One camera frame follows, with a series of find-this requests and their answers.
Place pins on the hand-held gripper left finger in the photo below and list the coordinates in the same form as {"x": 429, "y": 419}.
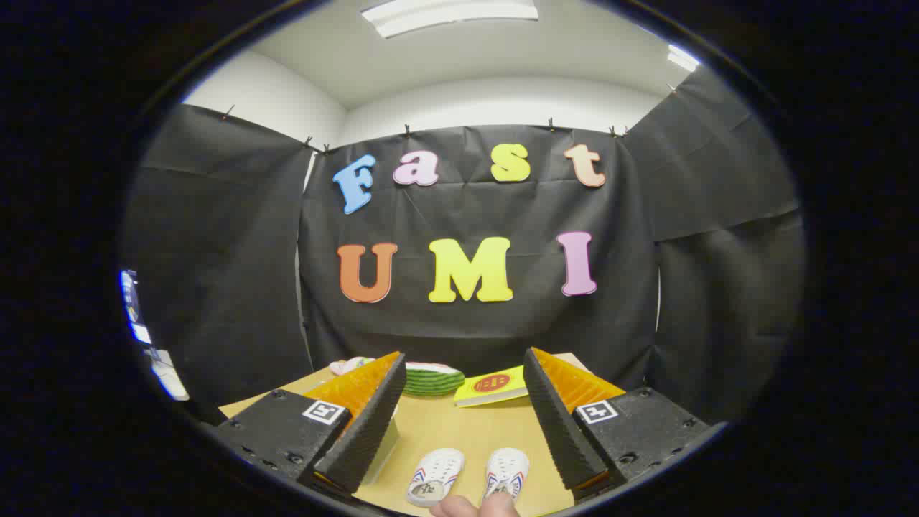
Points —
{"x": 362, "y": 438}

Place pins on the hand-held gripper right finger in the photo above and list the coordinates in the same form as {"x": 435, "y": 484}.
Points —
{"x": 556, "y": 424}

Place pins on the beige fabric storage box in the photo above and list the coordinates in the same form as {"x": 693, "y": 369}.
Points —
{"x": 380, "y": 452}

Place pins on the white canvas shoe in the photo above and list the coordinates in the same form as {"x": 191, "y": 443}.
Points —
{"x": 438, "y": 470}
{"x": 508, "y": 470}

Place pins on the pink and green plush toy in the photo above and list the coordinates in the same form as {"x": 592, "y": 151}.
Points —
{"x": 348, "y": 366}

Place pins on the yellow book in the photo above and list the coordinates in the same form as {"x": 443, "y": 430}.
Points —
{"x": 488, "y": 388}

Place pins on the watermelon slice plush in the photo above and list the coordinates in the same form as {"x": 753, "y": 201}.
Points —
{"x": 438, "y": 380}

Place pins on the white device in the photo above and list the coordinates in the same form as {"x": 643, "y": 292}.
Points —
{"x": 169, "y": 377}

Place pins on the blue printed package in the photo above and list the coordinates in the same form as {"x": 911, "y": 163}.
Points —
{"x": 133, "y": 309}

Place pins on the ceiling light panel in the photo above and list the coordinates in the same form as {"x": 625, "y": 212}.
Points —
{"x": 445, "y": 14}
{"x": 682, "y": 59}

